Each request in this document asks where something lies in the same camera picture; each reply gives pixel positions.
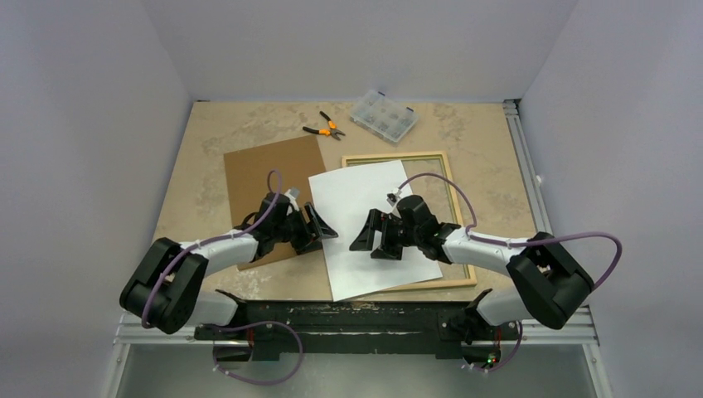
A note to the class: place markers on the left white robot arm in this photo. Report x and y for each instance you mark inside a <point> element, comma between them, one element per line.
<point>165,289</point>

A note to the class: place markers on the glossy photo print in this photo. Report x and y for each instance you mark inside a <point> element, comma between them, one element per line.
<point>343,198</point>

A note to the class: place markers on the green wooden picture frame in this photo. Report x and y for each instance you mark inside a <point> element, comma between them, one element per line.
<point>469,279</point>

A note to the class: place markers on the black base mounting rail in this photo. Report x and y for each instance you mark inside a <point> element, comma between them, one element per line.
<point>445,330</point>

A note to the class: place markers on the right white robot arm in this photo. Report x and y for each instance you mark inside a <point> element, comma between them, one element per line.
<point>548,283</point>

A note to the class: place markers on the orange black pliers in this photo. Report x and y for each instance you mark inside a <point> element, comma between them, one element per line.
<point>330,131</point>

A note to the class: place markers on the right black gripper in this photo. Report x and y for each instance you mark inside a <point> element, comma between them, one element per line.
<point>379,235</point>

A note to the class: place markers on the aluminium extrusion frame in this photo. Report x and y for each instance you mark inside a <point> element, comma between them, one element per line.
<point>480,165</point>

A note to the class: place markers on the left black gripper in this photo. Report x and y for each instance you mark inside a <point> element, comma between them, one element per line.
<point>307,241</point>

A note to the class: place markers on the brown cardboard backing board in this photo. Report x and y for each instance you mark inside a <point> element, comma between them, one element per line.
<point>246,175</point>

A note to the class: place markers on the clear plastic organizer box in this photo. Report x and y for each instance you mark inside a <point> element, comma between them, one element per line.
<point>384,117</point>

